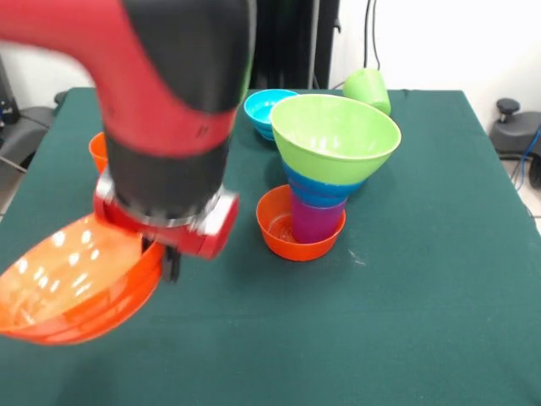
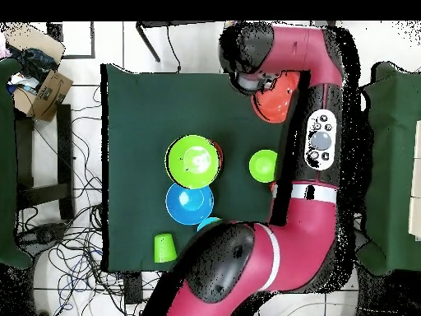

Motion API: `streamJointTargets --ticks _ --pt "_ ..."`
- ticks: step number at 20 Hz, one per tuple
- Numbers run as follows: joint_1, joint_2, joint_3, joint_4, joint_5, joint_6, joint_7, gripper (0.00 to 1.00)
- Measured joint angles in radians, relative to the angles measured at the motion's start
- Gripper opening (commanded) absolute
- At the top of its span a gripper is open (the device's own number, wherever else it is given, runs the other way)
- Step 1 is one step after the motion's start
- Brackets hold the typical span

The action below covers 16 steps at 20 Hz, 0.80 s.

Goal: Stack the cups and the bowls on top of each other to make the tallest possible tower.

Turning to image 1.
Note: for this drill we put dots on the dark blue bowl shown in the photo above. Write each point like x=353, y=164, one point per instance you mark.
x=321, y=192

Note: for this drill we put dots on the small orange bowl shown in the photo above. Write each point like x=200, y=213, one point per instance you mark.
x=274, y=241

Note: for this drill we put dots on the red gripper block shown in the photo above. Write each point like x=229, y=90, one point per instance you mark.
x=211, y=237

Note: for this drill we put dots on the green cup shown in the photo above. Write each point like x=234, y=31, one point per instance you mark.
x=369, y=91

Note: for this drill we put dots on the orange cup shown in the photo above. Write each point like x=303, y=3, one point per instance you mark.
x=98, y=152

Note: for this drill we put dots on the large orange bowl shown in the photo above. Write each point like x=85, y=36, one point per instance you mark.
x=84, y=292

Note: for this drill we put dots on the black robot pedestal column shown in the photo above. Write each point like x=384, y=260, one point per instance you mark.
x=291, y=42

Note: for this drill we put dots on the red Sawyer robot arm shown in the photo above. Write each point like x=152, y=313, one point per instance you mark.
x=160, y=105

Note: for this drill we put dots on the purple cup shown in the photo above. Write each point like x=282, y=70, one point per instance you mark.
x=317, y=224

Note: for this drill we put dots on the grey pedestal leg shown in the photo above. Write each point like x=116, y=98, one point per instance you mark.
x=513, y=131
x=25, y=127

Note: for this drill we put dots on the small turquoise bowl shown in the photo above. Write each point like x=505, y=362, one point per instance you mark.
x=262, y=110

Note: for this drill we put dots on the dark green tablecloth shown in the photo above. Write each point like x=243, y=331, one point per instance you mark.
x=338, y=304

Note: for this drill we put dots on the large green bowl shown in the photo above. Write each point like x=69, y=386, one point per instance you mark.
x=334, y=131

